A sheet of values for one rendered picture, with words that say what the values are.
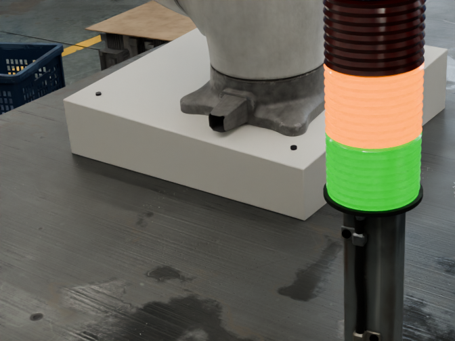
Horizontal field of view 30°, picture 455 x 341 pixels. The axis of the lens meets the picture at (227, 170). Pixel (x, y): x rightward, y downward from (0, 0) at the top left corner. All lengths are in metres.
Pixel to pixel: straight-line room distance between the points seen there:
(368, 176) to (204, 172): 0.56
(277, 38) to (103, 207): 0.30
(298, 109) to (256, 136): 0.06
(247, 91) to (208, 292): 0.29
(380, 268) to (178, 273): 0.38
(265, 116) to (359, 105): 0.55
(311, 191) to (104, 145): 0.32
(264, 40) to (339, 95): 0.52
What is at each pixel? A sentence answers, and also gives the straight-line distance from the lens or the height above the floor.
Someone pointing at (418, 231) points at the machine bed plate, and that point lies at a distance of 0.98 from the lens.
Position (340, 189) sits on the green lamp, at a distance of 0.54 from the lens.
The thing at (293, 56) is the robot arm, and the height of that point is 0.96.
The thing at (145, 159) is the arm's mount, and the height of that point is 0.82.
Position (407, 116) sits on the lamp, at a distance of 0.51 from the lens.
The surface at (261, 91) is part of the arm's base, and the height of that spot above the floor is 0.92.
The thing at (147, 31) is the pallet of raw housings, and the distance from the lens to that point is 3.36.
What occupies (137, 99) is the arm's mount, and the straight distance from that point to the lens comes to 1.16.
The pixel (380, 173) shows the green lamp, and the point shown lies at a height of 1.06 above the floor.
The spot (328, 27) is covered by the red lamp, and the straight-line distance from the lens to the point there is 0.51.
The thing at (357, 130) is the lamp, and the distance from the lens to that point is 0.51.
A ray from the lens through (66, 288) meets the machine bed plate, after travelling 0.92.
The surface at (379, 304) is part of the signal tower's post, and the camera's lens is 0.59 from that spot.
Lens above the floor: 1.29
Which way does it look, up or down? 26 degrees down
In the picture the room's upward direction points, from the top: 4 degrees counter-clockwise
